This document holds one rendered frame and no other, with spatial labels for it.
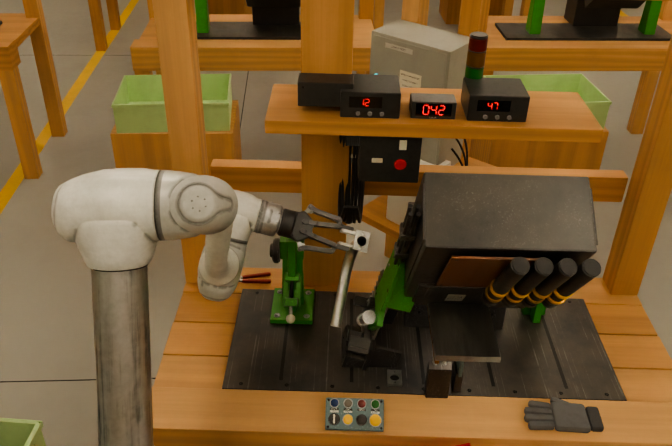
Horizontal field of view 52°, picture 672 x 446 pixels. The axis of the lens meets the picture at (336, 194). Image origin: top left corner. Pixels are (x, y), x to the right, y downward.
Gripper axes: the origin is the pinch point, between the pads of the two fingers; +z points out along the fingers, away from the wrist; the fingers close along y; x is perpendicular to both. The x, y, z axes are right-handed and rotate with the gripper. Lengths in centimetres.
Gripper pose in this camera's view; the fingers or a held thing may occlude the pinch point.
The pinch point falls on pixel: (351, 239)
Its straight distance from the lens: 189.5
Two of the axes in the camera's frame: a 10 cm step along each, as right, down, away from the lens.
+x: -1.8, 1.8, 9.7
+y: 2.2, -9.5, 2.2
